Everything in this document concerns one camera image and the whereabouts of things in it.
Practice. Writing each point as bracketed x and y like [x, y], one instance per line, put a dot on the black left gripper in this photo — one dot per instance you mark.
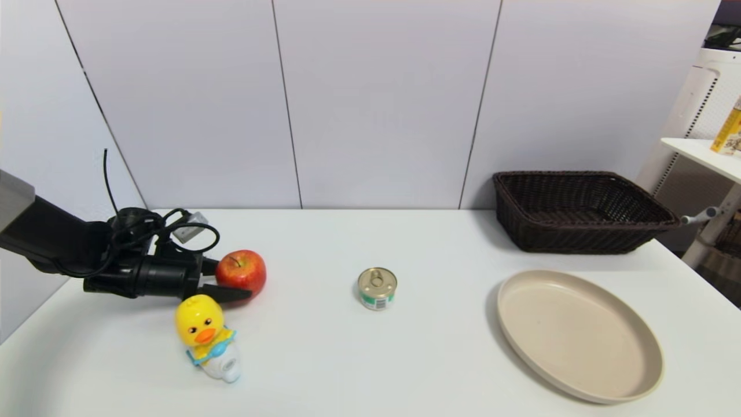
[165, 277]

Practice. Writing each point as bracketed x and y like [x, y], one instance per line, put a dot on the red apple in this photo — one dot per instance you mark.
[244, 269]

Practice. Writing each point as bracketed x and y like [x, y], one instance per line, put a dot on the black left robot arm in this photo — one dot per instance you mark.
[52, 237]

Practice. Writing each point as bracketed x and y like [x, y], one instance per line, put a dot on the yellow duck toy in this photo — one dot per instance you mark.
[204, 331]

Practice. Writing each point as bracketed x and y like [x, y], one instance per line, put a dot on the small tin can, green label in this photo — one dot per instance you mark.
[377, 288]

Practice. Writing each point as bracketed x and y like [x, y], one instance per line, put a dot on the dark brown wicker basket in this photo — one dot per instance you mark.
[579, 231]

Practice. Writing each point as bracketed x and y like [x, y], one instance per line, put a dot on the beige oval plate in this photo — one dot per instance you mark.
[579, 336]

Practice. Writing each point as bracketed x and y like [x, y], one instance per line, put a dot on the white side table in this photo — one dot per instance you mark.
[703, 152]

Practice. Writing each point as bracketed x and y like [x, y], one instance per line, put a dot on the white perforated panel unit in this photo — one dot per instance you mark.
[703, 98]

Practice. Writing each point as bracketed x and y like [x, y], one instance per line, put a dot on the yellow printed box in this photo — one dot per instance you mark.
[729, 132]

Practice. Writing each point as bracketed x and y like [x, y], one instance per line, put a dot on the dark object on panel unit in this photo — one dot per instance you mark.
[723, 39]

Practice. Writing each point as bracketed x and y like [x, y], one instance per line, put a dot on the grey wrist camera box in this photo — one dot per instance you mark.
[191, 227]

